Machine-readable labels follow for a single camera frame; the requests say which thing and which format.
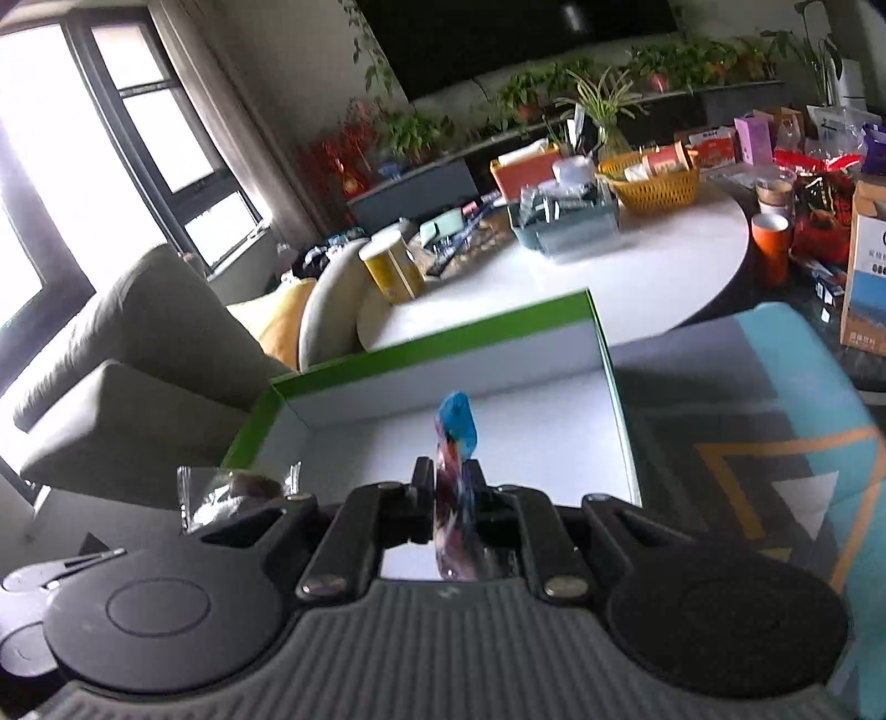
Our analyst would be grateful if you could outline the purple box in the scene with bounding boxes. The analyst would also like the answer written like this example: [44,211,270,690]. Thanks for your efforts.
[734,111,780,167]

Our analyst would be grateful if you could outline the grey tv cabinet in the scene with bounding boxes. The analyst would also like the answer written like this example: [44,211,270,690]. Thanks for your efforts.
[346,79,790,236]

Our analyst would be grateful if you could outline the tall leafy plant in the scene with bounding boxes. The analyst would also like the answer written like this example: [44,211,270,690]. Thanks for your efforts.
[761,0,842,105]

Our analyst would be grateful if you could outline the red plastic bag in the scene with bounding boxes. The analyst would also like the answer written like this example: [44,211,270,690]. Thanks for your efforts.
[775,148,863,264]

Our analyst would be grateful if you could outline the clear brown pastry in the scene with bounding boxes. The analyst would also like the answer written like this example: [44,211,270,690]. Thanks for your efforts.
[176,462,303,536]

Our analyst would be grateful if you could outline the green cardboard box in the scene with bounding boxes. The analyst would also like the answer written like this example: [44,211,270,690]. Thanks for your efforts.
[220,289,643,583]

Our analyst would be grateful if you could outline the grey sofa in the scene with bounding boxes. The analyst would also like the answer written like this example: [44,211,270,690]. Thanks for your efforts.
[12,242,292,510]

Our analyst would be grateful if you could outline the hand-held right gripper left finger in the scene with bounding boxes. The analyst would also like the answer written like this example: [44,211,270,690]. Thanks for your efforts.
[187,455,437,600]

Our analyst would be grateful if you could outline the black television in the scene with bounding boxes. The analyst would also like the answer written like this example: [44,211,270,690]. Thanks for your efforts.
[353,0,683,101]

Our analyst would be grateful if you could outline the cardboard box blue print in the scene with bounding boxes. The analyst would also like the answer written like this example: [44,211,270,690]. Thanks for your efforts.
[839,180,886,357]

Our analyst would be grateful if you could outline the spider plant in glass vase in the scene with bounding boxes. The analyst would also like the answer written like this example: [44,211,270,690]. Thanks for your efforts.
[554,69,648,163]

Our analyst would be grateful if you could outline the dark framed window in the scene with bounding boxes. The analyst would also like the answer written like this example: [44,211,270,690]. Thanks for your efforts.
[0,14,267,361]

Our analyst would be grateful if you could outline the blue red snack packet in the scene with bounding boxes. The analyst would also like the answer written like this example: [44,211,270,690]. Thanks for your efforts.
[432,391,509,583]

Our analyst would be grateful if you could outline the orange storage box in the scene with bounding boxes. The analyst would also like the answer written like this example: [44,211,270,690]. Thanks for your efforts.
[490,142,565,202]

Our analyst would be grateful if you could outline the orange woven basket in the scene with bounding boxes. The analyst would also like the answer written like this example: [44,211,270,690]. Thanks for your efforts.
[596,148,703,214]

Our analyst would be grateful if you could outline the teal patterned mat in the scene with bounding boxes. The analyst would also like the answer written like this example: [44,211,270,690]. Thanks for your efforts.
[609,301,886,617]

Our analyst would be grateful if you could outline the yellow cup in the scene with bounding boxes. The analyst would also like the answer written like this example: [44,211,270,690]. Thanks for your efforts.
[358,228,428,306]

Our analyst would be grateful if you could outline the small green potted plant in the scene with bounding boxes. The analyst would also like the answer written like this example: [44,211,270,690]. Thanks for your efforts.
[377,111,454,163]

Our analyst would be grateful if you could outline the potted plants with red pot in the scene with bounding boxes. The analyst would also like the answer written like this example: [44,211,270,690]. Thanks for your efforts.
[626,42,738,94]

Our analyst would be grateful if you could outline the red festive decoration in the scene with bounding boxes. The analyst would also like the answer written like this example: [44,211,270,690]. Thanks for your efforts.
[297,100,389,202]

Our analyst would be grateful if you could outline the red white box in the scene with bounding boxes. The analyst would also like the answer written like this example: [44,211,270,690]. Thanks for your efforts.
[674,126,738,171]

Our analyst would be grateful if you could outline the white pot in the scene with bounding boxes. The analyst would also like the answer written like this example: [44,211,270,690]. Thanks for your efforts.
[823,55,869,108]

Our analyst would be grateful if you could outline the mint green box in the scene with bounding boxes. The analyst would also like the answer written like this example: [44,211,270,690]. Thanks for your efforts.
[419,209,466,243]

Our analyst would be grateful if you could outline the grey metal object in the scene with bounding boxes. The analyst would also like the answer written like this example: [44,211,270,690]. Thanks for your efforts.
[0,547,127,680]

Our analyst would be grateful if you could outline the blue green organizer bin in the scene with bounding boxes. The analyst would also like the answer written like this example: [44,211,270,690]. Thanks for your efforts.
[507,183,622,260]

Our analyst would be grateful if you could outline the beige round chair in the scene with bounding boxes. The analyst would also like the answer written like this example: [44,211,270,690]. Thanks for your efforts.
[299,239,375,368]

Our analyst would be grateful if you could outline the beige curtain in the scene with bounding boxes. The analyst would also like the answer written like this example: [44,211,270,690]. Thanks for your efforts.
[148,0,320,250]

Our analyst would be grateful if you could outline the yellow cushion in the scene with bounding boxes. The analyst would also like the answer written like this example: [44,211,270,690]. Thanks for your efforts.
[228,277,320,371]

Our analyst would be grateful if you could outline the orange cup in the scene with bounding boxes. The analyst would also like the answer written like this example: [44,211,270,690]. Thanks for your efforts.
[751,211,794,288]

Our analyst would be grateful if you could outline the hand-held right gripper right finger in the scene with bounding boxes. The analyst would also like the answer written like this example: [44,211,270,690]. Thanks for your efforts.
[463,458,694,600]

